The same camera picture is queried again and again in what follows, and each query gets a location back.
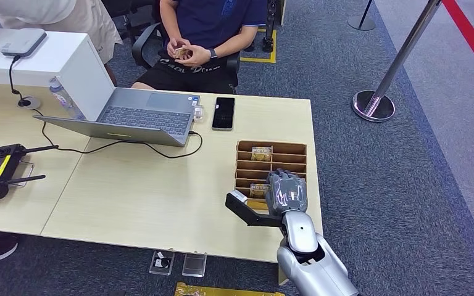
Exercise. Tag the black stand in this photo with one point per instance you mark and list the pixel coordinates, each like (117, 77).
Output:
(269, 24)

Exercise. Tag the small clear plastic case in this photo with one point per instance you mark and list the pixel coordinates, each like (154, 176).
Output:
(198, 113)

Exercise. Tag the person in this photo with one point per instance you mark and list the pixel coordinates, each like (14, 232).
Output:
(57, 12)
(212, 20)

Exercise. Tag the black smartphone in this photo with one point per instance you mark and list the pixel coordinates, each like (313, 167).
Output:
(223, 113)

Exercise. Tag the brown cardboard card organizer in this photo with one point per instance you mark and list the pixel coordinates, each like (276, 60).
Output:
(288, 157)

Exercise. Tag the person's left forearm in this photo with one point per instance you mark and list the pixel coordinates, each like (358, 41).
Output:
(235, 43)

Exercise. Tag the person's right forearm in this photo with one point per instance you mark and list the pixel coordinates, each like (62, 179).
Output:
(168, 20)

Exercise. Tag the clear acrylic stand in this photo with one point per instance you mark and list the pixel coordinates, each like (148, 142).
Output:
(162, 262)
(194, 265)

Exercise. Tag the gold flat box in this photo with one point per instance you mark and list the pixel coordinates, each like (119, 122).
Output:
(220, 291)

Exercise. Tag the person's right hand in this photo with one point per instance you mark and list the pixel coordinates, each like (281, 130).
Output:
(173, 45)

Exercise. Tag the hotel key card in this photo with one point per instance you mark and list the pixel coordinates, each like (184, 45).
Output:
(261, 153)
(259, 191)
(182, 52)

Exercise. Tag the black wristwatch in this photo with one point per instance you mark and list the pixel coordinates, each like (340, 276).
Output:
(212, 53)

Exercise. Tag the pale table leg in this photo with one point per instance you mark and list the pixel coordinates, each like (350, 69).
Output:
(282, 277)

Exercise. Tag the white cabinet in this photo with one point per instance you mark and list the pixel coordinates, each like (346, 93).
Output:
(36, 61)

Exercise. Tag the grey laptop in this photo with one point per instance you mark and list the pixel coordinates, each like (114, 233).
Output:
(147, 116)

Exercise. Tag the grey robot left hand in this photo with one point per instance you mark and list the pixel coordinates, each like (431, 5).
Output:
(286, 192)

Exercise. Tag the grey flat electronic box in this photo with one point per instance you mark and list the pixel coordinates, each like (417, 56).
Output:
(23, 41)

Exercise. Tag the yellow floor tape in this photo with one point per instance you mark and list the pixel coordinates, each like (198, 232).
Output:
(261, 60)

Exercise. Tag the clear plastic water bottle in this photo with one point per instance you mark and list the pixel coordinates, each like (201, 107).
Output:
(63, 100)

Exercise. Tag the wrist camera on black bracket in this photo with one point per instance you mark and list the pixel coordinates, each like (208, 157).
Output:
(241, 208)

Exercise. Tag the person's left hand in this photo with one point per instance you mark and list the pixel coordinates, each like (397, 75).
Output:
(199, 57)

